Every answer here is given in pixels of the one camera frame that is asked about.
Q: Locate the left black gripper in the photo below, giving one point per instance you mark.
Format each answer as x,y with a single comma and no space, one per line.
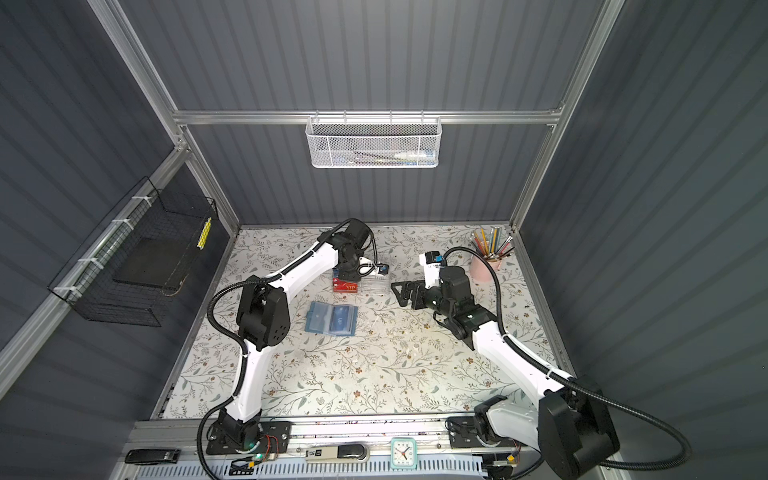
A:
348,276

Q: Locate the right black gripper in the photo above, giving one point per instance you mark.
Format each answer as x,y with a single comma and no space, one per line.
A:
410,286

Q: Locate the clear acrylic organizer box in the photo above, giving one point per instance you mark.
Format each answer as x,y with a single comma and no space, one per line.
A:
377,283

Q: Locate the blue leather card holder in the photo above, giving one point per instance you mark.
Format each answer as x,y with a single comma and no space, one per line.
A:
334,320

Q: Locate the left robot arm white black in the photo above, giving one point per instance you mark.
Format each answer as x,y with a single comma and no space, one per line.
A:
263,317

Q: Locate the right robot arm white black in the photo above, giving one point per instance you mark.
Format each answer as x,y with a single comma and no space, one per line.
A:
572,432

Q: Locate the red card in organizer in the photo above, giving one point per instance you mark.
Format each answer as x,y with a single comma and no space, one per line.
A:
343,286

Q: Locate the pink pencil cup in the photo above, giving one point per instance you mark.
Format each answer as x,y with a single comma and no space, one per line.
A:
480,270

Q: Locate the floral patterned table mat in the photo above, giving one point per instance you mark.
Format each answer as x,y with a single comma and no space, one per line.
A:
398,361

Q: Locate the coloured pencils in cup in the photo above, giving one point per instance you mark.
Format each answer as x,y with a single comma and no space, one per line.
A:
492,243

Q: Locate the pens in white basket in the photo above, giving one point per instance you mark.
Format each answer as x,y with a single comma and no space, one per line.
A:
409,157

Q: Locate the yellow tag on basket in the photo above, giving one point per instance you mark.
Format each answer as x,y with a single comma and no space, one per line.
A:
204,233

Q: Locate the small teal desk clock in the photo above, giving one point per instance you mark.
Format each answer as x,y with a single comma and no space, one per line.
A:
403,453

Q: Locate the black flat pad in basket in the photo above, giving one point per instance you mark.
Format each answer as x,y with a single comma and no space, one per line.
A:
161,263

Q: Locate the black stapler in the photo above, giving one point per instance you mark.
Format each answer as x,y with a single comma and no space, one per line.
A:
152,456

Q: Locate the right wrist camera white housing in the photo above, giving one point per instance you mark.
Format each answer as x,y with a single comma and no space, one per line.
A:
432,262

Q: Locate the white wire mesh basket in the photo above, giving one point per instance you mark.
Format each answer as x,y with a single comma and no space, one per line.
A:
331,143

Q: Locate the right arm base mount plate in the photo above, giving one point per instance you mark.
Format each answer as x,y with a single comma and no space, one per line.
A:
464,434

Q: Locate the silver black device on rail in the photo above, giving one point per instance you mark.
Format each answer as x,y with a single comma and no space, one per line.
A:
341,453

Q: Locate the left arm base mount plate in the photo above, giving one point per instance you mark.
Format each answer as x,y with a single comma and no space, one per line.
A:
225,437

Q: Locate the black wire wall basket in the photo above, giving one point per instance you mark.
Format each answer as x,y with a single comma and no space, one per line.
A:
87,286

